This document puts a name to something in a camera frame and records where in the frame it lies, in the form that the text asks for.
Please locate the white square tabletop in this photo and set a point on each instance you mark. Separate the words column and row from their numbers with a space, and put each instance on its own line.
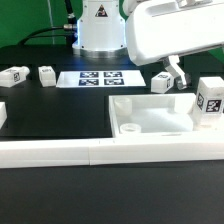
column 158, row 115

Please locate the white front fence bar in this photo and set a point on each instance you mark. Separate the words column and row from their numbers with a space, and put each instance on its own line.
column 16, row 154

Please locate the white left fence bar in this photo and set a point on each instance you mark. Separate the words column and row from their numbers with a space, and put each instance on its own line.
column 3, row 114

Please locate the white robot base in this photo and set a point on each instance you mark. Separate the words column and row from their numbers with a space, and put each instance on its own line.
column 100, row 30

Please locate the white fence bar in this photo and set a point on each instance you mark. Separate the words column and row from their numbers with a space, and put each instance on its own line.
column 16, row 154
column 3, row 114

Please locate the white sheet with tag markers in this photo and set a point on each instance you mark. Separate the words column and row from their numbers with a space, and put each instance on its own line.
column 90, row 79

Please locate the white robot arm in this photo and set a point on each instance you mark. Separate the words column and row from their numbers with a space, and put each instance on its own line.
column 165, row 30

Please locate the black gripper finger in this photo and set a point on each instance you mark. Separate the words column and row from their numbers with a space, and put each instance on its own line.
column 182, row 79

